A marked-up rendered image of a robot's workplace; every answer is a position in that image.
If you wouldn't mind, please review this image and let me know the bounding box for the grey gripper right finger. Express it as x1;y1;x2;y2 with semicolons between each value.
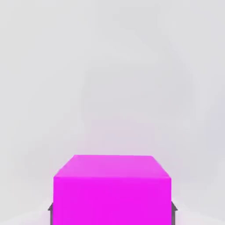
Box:
171;201;178;225

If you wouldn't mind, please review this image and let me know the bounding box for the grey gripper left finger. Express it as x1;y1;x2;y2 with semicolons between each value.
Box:
47;202;54;225

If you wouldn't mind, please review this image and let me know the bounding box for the small magenta cube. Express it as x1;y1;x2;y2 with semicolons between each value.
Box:
53;154;172;225

